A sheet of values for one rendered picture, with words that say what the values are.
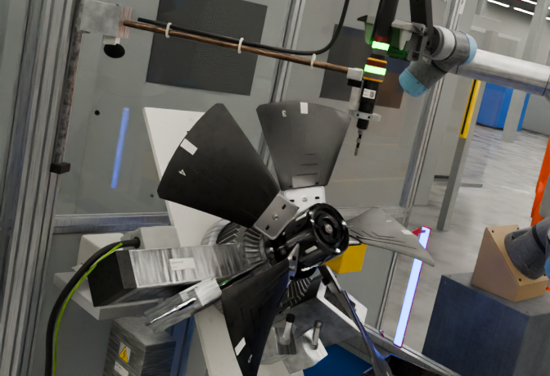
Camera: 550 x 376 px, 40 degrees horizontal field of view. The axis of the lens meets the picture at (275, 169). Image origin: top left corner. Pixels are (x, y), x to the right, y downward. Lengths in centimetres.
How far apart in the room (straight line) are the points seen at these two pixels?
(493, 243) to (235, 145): 98
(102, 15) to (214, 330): 74
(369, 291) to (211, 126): 176
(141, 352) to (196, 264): 36
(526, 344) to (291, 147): 89
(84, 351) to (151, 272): 87
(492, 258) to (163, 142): 101
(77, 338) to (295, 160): 91
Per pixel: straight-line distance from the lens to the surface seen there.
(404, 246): 178
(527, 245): 223
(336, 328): 177
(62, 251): 211
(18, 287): 193
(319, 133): 173
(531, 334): 219
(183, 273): 150
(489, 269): 224
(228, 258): 158
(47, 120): 181
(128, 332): 185
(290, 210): 157
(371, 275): 310
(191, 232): 170
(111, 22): 174
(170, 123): 180
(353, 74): 162
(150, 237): 152
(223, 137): 150
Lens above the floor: 160
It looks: 10 degrees down
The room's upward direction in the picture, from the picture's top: 12 degrees clockwise
